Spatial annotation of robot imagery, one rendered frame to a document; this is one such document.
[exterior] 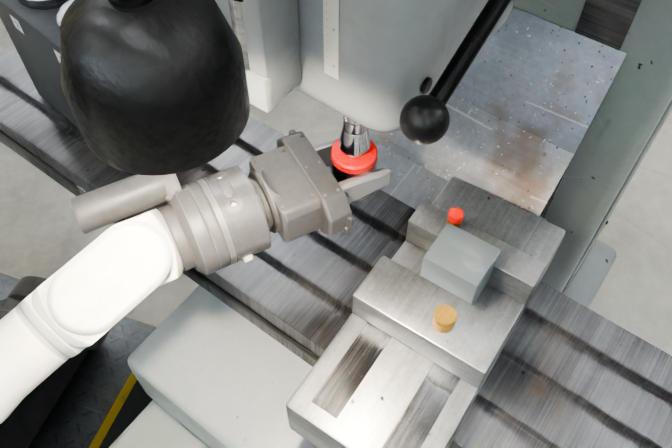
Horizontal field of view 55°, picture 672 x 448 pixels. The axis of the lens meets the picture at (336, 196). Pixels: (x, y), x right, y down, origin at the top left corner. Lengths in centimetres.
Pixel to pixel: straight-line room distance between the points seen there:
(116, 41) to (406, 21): 20
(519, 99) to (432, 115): 56
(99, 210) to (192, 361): 31
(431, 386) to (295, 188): 24
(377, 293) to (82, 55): 48
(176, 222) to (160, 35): 38
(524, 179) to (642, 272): 122
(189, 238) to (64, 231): 159
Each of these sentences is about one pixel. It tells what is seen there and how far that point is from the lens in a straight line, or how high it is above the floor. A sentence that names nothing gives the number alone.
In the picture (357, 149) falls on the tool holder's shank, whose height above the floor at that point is 119.
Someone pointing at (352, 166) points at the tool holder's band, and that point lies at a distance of 64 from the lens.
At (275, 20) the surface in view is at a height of 141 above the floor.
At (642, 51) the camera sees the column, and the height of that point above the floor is 113.
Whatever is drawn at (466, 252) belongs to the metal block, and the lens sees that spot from 67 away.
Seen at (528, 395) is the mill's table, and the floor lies 97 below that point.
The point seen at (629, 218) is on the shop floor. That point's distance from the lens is 223.
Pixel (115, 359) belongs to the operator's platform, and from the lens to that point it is 144.
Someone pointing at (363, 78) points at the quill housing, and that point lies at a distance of 43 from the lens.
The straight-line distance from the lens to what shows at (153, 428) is 97.
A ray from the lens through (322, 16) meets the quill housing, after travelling 42.
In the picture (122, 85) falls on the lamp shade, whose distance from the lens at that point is 24.
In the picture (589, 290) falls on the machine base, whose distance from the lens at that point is 179.
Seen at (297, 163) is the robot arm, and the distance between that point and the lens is 64.
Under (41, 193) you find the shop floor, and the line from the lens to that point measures 230.
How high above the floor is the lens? 166
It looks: 53 degrees down
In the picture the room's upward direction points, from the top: straight up
